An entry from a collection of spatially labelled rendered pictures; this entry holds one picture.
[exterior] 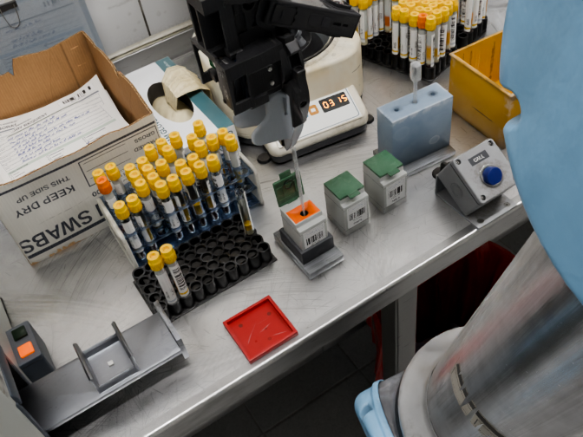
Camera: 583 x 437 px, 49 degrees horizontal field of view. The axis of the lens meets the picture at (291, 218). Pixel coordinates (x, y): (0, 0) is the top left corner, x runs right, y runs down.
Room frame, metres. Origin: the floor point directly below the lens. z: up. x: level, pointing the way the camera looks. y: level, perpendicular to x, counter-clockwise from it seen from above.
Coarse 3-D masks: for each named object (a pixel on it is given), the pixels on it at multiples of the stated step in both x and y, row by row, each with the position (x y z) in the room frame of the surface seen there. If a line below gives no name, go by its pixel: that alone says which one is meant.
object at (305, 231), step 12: (288, 204) 0.58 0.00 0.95; (300, 204) 0.57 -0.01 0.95; (312, 204) 0.57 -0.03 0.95; (288, 216) 0.55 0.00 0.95; (300, 216) 0.55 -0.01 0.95; (312, 216) 0.55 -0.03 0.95; (288, 228) 0.56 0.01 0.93; (300, 228) 0.54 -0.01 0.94; (312, 228) 0.54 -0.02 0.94; (324, 228) 0.55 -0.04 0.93; (300, 240) 0.53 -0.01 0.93; (312, 240) 0.54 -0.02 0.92
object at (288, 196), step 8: (280, 176) 0.58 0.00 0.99; (288, 176) 0.59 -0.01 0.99; (272, 184) 0.58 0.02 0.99; (280, 184) 0.58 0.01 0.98; (288, 184) 0.58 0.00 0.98; (296, 184) 0.59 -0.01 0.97; (280, 192) 0.58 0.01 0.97; (288, 192) 0.58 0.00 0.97; (296, 192) 0.59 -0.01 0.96; (304, 192) 0.59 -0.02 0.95; (280, 200) 0.57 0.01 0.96; (288, 200) 0.58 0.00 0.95
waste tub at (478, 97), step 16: (496, 32) 0.84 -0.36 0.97; (464, 48) 0.81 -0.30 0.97; (480, 48) 0.82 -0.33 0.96; (496, 48) 0.83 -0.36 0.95; (464, 64) 0.77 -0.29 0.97; (480, 64) 0.82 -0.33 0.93; (496, 64) 0.83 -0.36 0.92; (464, 80) 0.77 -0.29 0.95; (480, 80) 0.74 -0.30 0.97; (496, 80) 0.84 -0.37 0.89; (464, 96) 0.77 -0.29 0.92; (480, 96) 0.74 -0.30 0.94; (496, 96) 0.71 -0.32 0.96; (512, 96) 0.68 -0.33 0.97; (464, 112) 0.76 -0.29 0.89; (480, 112) 0.73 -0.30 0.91; (496, 112) 0.70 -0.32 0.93; (512, 112) 0.68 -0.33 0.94; (480, 128) 0.73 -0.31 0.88; (496, 128) 0.70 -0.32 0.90; (496, 144) 0.69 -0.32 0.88
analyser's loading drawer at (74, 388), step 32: (160, 320) 0.46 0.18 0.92; (96, 352) 0.43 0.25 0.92; (128, 352) 0.40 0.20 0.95; (160, 352) 0.41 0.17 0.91; (32, 384) 0.40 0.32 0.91; (64, 384) 0.39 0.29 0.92; (96, 384) 0.38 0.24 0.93; (128, 384) 0.39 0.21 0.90; (32, 416) 0.36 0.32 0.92; (64, 416) 0.35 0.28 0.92
